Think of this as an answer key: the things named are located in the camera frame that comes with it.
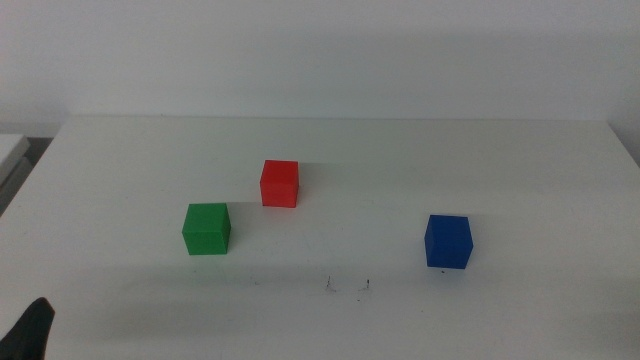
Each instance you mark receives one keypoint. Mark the green cube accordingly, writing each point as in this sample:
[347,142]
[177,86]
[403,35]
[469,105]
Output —
[205,230]

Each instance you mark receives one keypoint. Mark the blue cube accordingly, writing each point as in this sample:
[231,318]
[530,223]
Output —
[447,242]

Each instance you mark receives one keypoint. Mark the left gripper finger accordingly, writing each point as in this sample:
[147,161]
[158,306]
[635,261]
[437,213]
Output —
[27,332]

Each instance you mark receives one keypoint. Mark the red cube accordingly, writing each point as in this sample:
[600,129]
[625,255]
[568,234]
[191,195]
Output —
[279,184]

